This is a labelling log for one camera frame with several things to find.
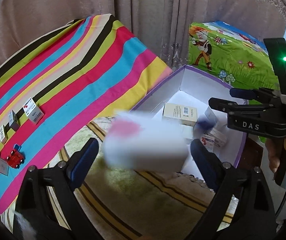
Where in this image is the beige box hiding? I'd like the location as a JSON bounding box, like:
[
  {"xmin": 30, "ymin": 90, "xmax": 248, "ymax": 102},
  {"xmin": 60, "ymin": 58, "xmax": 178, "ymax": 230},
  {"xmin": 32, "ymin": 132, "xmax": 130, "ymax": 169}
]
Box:
[{"xmin": 163, "ymin": 102, "xmax": 199, "ymax": 127}]

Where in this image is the white fluffy cloth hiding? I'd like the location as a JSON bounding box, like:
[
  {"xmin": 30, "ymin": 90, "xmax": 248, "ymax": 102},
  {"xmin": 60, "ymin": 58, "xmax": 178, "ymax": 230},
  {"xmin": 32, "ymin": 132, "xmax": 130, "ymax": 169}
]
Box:
[{"xmin": 13, "ymin": 211, "xmax": 37, "ymax": 240}]

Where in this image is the plain white box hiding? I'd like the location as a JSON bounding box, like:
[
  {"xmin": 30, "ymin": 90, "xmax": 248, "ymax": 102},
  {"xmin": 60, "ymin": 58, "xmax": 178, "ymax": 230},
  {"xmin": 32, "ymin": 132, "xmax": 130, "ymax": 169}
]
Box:
[
  {"xmin": 180, "ymin": 125, "xmax": 195, "ymax": 140},
  {"xmin": 204, "ymin": 106, "xmax": 219, "ymax": 125}
]

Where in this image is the brown striped beige towel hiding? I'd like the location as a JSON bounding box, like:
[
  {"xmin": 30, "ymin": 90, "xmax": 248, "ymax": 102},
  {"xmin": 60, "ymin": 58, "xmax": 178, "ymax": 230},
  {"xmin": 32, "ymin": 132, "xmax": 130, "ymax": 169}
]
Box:
[{"xmin": 0, "ymin": 116, "xmax": 238, "ymax": 240}]

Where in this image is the blue box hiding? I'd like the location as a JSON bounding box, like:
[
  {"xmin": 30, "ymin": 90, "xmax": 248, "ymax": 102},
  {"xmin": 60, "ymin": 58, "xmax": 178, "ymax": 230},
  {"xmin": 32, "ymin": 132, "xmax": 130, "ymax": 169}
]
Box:
[{"xmin": 198, "ymin": 120, "xmax": 217, "ymax": 130}]

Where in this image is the beige curtain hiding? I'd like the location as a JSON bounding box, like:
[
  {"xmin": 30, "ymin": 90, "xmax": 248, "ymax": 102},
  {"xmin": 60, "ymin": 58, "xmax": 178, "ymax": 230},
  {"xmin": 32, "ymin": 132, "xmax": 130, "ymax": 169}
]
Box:
[{"xmin": 0, "ymin": 0, "xmax": 286, "ymax": 85}]

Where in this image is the red toy car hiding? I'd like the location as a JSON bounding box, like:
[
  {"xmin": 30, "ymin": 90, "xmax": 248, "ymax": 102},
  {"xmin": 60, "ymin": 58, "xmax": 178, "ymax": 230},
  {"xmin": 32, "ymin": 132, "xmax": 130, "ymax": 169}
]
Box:
[{"xmin": 6, "ymin": 144, "xmax": 26, "ymax": 169}]

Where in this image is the small grey-blue box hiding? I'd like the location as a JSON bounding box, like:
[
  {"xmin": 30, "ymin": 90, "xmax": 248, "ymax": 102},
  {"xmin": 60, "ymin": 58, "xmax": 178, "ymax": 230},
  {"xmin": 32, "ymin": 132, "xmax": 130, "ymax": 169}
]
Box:
[{"xmin": 8, "ymin": 110, "xmax": 20, "ymax": 132}]

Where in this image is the black and white box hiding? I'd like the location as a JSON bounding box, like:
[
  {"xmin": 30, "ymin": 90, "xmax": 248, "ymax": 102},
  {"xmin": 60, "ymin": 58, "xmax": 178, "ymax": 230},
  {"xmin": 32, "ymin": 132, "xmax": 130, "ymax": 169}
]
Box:
[{"xmin": 0, "ymin": 153, "xmax": 10, "ymax": 178}]

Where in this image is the small white gold-logo box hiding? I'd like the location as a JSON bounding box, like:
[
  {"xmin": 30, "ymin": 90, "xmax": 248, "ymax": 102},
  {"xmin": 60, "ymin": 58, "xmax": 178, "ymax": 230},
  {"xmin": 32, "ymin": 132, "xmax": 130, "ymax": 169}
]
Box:
[{"xmin": 0, "ymin": 126, "xmax": 9, "ymax": 145}]

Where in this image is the large white blue-band box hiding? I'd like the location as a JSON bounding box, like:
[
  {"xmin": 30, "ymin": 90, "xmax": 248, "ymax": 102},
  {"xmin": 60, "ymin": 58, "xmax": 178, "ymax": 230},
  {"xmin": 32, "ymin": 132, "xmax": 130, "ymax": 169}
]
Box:
[{"xmin": 102, "ymin": 110, "xmax": 191, "ymax": 173}]

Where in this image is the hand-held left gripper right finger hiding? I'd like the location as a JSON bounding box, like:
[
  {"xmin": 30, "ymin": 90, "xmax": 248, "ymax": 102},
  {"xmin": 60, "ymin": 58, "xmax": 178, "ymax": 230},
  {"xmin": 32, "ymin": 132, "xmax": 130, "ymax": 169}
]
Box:
[{"xmin": 191, "ymin": 139, "xmax": 276, "ymax": 240}]

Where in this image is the white red-mark barcode box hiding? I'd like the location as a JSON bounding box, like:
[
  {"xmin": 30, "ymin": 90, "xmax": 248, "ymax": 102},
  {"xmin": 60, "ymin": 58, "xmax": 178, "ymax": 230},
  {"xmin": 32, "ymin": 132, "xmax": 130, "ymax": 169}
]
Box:
[{"xmin": 23, "ymin": 97, "xmax": 45, "ymax": 125}]

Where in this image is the white fine-print box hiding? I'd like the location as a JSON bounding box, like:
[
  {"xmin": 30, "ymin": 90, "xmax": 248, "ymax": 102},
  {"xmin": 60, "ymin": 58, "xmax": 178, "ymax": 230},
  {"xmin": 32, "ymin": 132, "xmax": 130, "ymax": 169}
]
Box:
[{"xmin": 200, "ymin": 129, "xmax": 228, "ymax": 153}]

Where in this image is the white purple-edged cardboard box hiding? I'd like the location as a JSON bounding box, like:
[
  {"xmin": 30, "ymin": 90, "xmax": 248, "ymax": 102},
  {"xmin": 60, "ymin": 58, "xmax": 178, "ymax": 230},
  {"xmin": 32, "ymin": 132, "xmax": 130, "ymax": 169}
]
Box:
[{"xmin": 129, "ymin": 64, "xmax": 249, "ymax": 180}]

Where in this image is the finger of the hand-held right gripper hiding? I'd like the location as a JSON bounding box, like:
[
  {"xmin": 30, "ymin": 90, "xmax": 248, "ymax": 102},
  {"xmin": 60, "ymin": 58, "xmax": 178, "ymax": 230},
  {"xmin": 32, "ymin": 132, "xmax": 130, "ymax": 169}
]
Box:
[
  {"xmin": 208, "ymin": 97, "xmax": 271, "ymax": 114},
  {"xmin": 230, "ymin": 88, "xmax": 281, "ymax": 100}
]

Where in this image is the multicolour striped cloth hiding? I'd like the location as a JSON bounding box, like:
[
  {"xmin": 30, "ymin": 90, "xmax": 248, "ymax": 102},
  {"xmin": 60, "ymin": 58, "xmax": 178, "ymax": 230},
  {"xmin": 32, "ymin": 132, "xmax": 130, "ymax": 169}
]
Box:
[{"xmin": 0, "ymin": 14, "xmax": 173, "ymax": 217}]

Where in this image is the person's right hand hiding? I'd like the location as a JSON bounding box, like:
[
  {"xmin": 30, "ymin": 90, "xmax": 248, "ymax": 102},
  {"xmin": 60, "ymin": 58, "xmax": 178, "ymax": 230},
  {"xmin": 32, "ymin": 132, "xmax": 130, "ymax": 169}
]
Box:
[{"xmin": 266, "ymin": 135, "xmax": 286, "ymax": 174}]

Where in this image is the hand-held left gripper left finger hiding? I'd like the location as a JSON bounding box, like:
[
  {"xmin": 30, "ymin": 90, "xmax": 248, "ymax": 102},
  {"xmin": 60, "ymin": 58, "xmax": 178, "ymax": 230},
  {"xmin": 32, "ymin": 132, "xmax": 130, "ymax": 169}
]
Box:
[{"xmin": 14, "ymin": 137, "xmax": 103, "ymax": 240}]

